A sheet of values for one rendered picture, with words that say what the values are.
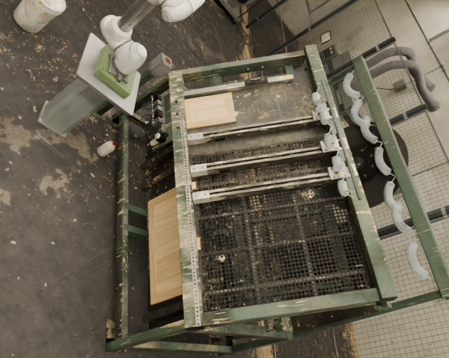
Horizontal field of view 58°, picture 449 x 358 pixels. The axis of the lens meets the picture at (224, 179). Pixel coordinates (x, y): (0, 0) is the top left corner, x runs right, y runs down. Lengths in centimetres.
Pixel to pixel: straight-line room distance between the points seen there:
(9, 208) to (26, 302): 65
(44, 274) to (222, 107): 186
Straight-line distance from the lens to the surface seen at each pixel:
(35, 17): 406
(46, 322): 309
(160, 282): 329
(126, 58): 308
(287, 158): 309
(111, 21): 308
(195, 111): 348
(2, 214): 314
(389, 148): 353
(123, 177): 367
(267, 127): 325
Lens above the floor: 260
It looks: 29 degrees down
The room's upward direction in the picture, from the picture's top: 63 degrees clockwise
